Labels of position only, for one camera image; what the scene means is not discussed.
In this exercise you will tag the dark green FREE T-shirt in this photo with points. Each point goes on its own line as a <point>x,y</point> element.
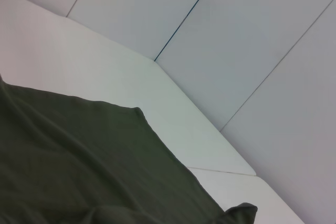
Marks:
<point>78,155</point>

